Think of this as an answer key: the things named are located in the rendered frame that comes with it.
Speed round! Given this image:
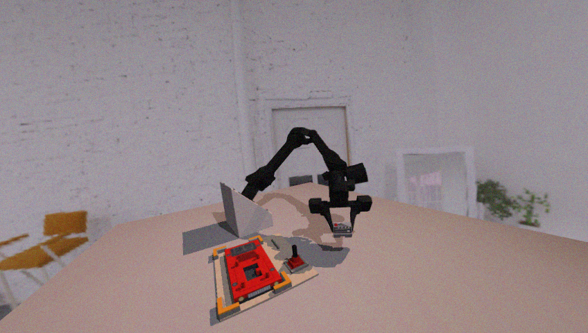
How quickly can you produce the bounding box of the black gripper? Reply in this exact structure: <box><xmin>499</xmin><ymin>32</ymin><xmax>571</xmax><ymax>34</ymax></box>
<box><xmin>309</xmin><ymin>194</ymin><xmax>372</xmax><ymax>232</ymax></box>

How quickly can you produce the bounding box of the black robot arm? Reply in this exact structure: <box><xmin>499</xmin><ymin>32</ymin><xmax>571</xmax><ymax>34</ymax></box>
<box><xmin>239</xmin><ymin>127</ymin><xmax>368</xmax><ymax>202</ymax></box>

